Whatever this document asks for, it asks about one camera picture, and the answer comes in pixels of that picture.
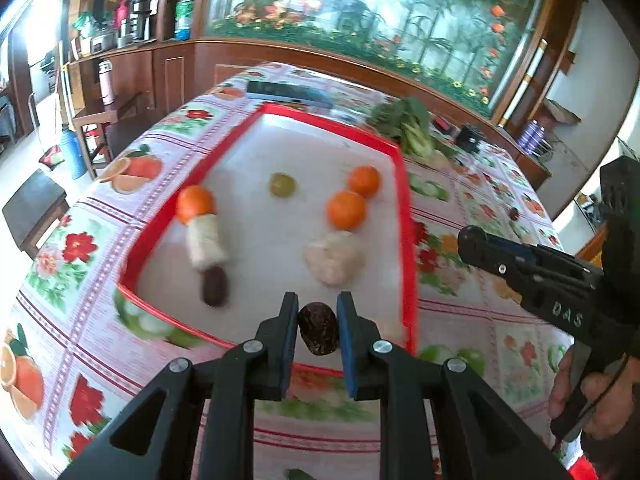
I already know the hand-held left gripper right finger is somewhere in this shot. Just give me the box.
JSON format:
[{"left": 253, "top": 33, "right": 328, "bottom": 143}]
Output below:
[{"left": 336, "top": 290, "right": 571, "bottom": 480}]

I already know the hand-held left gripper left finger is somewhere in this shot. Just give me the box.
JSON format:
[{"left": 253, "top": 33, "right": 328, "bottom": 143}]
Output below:
[{"left": 60, "top": 291, "right": 301, "bottom": 480}]

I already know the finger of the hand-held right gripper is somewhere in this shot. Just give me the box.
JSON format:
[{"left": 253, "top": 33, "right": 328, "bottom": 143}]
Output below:
[
  {"left": 457, "top": 225, "right": 537, "bottom": 287},
  {"left": 487, "top": 236, "right": 596, "bottom": 273}
]

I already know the pale rough vegetable chunk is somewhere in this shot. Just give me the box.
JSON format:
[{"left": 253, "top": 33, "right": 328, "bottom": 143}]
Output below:
[{"left": 302, "top": 230, "right": 367, "bottom": 287}]

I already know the white corn cob piece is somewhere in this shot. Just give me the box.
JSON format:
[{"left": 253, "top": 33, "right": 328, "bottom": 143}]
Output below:
[{"left": 186, "top": 212, "right": 230, "bottom": 268}]

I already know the orange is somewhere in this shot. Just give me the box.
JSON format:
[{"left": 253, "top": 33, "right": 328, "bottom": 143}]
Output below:
[
  {"left": 347, "top": 165, "right": 382, "bottom": 198},
  {"left": 176, "top": 185, "right": 217, "bottom": 225},
  {"left": 326, "top": 190, "right": 367, "bottom": 232}
]

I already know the green round fruit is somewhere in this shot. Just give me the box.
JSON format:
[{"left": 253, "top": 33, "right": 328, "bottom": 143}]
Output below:
[{"left": 270, "top": 172, "right": 296, "bottom": 199}]

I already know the red tray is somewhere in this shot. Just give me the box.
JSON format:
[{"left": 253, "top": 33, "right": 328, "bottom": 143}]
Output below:
[{"left": 117, "top": 102, "right": 418, "bottom": 376}]

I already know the person's right hand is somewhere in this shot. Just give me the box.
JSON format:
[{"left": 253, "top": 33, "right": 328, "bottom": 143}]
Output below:
[{"left": 547, "top": 345, "right": 640, "bottom": 439}]

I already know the green bok choy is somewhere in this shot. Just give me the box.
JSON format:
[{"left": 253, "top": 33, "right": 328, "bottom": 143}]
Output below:
[{"left": 370, "top": 96, "right": 435, "bottom": 158}]

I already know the floral printed tablecloth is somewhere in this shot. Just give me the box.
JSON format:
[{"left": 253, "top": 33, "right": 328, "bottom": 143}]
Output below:
[{"left": 0, "top": 60, "right": 581, "bottom": 480}]

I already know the dark flat device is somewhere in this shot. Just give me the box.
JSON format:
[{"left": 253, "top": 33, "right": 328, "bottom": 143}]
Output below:
[{"left": 247, "top": 80, "right": 333, "bottom": 111}]

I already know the blue water bottle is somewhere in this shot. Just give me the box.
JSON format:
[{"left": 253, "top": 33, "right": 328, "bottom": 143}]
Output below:
[{"left": 62, "top": 127, "right": 87, "bottom": 180}]

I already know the wooden chair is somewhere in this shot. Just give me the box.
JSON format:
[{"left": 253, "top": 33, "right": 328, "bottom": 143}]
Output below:
[{"left": 72, "top": 92, "right": 151, "bottom": 176}]

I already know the dark wooden stool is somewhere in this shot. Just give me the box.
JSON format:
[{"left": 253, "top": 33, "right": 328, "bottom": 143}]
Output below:
[{"left": 2, "top": 169, "right": 70, "bottom": 256}]

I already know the pink thermos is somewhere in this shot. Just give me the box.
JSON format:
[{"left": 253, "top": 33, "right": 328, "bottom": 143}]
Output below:
[{"left": 99, "top": 60, "right": 115, "bottom": 106}]

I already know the green plastic bottle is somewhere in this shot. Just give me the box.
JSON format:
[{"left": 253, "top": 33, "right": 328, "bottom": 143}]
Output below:
[{"left": 175, "top": 0, "right": 195, "bottom": 41}]

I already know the black thermos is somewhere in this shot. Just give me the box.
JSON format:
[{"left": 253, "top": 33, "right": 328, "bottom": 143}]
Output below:
[{"left": 131, "top": 0, "right": 153, "bottom": 41}]

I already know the black camera device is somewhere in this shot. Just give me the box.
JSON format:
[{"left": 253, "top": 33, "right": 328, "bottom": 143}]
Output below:
[{"left": 457, "top": 122, "right": 486, "bottom": 153}]

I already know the flower garden wall mural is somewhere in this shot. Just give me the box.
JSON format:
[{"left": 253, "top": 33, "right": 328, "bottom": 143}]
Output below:
[{"left": 207, "top": 0, "right": 546, "bottom": 116}]

